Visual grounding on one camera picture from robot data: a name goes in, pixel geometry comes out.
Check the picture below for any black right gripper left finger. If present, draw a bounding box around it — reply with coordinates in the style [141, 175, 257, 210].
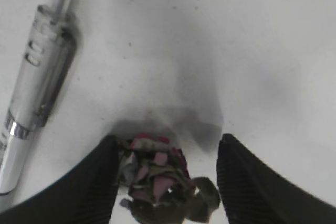
[1, 135, 119, 223]

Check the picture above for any dark paper ball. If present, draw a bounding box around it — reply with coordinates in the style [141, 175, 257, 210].
[118, 134, 221, 223]

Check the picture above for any grey grip ballpoint pen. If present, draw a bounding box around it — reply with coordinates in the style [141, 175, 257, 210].
[1, 0, 77, 195]

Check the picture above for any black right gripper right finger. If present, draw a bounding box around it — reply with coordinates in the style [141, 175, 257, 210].
[216, 134, 335, 223]

